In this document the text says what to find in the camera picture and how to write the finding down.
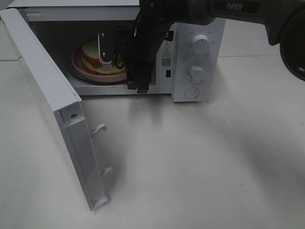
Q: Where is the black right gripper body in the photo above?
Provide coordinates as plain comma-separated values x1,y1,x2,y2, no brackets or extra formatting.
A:
98,26,154,94

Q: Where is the white microwave knob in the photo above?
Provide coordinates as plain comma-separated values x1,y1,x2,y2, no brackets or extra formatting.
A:
191,34,210,55
188,65,205,83

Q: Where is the pink round plate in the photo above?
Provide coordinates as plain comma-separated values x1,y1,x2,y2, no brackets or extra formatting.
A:
71,39,127,84

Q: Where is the white microwave door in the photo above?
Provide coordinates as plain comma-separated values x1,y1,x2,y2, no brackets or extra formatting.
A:
0,8,112,211

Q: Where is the white bread sandwich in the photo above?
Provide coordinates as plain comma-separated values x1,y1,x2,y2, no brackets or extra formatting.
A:
81,40,101,66

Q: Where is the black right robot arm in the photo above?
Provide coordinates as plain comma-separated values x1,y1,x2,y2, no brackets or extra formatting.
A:
124,0,305,94

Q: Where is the green lettuce leaf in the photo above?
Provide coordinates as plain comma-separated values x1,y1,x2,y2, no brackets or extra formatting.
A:
81,57,126,74

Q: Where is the white microwave oven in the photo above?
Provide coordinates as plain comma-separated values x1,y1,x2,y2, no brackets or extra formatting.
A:
0,0,225,110

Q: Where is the glass microwave turntable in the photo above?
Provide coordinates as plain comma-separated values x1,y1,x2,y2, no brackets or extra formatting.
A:
69,48,127,85

